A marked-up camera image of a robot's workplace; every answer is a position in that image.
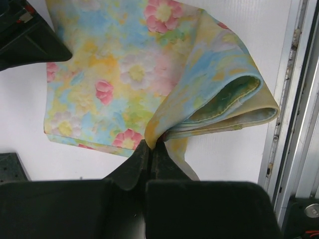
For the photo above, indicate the aluminium rail frame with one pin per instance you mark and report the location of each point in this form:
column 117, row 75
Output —
column 289, row 165

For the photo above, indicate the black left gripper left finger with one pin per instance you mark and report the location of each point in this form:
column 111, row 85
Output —
column 109, row 208

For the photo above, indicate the dark dotted skirt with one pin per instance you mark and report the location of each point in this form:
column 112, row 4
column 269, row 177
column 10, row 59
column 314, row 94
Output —
column 11, row 169

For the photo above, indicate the pastel floral skirt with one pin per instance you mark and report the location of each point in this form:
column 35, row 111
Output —
column 149, row 70

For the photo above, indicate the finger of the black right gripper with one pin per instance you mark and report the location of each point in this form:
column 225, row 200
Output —
column 26, row 38

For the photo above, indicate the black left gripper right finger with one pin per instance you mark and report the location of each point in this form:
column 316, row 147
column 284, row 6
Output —
column 185, row 209

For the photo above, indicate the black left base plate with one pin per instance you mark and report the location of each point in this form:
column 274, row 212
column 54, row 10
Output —
column 301, row 219

